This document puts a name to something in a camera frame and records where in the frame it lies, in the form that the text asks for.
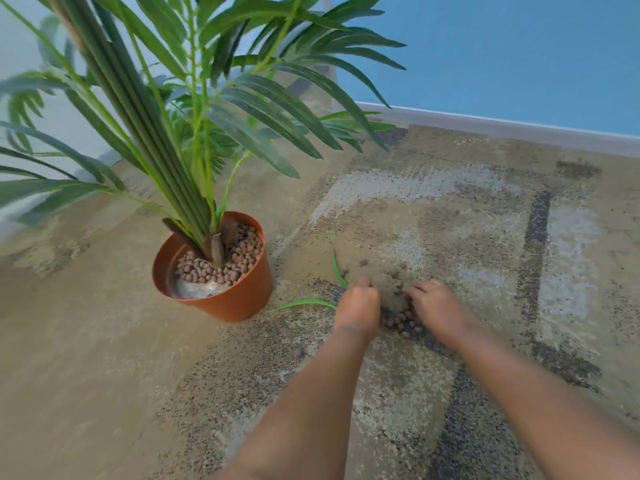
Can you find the beige patterned carpet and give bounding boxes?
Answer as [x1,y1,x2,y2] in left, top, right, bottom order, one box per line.
[0,122,640,480]

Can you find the grey skirting board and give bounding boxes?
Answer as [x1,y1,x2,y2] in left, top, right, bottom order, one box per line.
[354,101,640,159]

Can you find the green artificial palm plant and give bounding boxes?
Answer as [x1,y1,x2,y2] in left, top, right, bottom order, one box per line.
[0,0,407,269]

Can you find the person's right hand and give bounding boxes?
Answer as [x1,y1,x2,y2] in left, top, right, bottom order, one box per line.
[404,280,473,348]

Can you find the person's left forearm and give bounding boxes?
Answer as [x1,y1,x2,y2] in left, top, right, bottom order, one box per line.
[215,327,381,480]

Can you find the clay pebbles in pot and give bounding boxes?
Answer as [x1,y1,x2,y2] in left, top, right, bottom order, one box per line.
[174,222,264,288]

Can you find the pile of clay pebbles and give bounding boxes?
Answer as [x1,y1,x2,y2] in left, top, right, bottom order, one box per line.
[359,260,431,340]

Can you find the terracotta plastic plant pot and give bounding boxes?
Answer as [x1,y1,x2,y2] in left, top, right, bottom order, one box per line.
[152,211,274,324]

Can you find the person's right forearm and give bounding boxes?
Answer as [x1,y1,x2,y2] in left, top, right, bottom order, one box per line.
[442,322,640,480]

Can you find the person's left hand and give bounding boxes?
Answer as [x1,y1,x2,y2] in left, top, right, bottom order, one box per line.
[333,278,382,344]

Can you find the fallen green palm leaf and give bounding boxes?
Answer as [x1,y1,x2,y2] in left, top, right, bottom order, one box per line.
[269,247,350,314]

